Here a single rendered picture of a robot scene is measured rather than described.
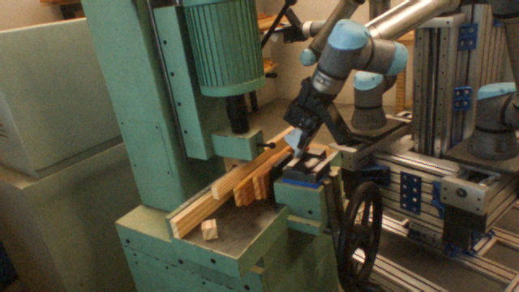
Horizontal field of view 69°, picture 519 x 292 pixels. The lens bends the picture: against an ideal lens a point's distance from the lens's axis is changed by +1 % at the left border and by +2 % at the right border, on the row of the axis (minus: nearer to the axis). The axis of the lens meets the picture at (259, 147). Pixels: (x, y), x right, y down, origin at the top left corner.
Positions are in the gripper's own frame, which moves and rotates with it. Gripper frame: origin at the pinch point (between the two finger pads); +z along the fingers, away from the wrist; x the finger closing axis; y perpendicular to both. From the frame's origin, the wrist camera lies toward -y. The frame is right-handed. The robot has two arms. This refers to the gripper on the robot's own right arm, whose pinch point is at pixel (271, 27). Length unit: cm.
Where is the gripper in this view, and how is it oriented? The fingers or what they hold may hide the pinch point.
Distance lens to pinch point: 201.2
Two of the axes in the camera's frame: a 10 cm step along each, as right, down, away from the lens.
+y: 2.1, 8.5, 4.8
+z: -7.9, -1.4, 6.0
